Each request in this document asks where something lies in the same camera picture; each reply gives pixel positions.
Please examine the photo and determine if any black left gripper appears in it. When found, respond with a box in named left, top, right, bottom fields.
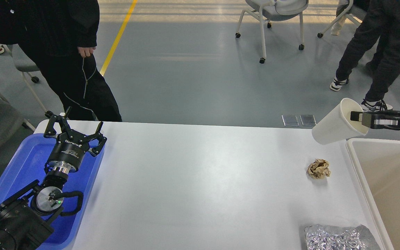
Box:
left=43, top=106, right=107, bottom=173

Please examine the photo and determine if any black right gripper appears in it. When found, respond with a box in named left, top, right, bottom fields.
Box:
left=350, top=110, right=400, bottom=130

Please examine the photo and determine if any white paper cup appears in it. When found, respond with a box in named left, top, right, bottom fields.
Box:
left=311, top=98, right=369, bottom=144

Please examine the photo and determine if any blue plastic tray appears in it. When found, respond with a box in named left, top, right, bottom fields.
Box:
left=0, top=134, right=104, bottom=250

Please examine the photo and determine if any person in black trousers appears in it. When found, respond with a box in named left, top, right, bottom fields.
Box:
left=329, top=0, right=400, bottom=112

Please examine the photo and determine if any right metal floor plate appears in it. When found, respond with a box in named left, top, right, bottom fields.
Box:
left=300, top=115, right=317, bottom=127

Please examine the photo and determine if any left metal floor plate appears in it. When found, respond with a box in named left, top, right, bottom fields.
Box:
left=282, top=115, right=300, bottom=127

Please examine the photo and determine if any crumpled brown paper ball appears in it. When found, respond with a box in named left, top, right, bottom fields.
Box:
left=307, top=159, right=331, bottom=179

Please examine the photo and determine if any person in black clothes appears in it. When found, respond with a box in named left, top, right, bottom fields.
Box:
left=0, top=0, right=122, bottom=122

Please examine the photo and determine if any metal floor plate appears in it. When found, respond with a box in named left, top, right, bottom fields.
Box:
left=300, top=115, right=317, bottom=127
left=282, top=115, right=300, bottom=127

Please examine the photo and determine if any grey chair at left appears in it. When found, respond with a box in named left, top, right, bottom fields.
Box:
left=0, top=44, right=47, bottom=112

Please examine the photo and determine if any crumpled silver foil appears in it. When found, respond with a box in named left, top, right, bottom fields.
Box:
left=304, top=224, right=381, bottom=250

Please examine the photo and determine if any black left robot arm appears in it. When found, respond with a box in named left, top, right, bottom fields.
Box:
left=0, top=111, right=107, bottom=250

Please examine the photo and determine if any grey white office chair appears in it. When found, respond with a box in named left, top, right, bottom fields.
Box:
left=235, top=0, right=309, bottom=64

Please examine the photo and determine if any beige plastic bin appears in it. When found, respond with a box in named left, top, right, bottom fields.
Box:
left=346, top=138, right=400, bottom=250

